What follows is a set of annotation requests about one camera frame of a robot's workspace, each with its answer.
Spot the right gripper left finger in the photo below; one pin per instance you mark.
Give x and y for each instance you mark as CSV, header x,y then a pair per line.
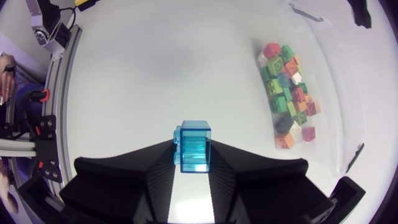
x,y
118,186

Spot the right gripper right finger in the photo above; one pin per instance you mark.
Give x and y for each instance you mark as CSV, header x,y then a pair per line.
x,y
264,189

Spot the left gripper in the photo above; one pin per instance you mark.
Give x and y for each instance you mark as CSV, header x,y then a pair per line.
x,y
360,14

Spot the clear blue toy brick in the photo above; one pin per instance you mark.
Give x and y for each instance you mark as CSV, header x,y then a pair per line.
x,y
194,146

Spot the clear plastic container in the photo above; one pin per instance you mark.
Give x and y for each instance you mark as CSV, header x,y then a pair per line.
x,y
332,93

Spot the pile of toy bricks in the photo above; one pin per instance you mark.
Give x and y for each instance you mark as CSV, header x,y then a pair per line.
x,y
293,104

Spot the orange toy brick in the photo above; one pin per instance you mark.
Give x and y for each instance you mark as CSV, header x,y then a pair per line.
x,y
291,67
285,141

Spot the white toy brick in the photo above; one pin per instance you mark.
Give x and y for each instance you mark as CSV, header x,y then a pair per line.
x,y
295,129
296,78

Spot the black toy brick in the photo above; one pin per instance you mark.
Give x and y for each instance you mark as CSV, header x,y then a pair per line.
x,y
284,124

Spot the dark red toy brick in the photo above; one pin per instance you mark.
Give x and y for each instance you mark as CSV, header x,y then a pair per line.
x,y
308,134

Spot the dark green toy brick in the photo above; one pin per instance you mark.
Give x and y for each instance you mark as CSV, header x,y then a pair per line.
x,y
287,53

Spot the light green toy brick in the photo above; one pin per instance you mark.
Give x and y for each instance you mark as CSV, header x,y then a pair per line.
x,y
273,87
275,65

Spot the person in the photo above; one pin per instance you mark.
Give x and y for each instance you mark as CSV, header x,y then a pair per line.
x,y
7,82

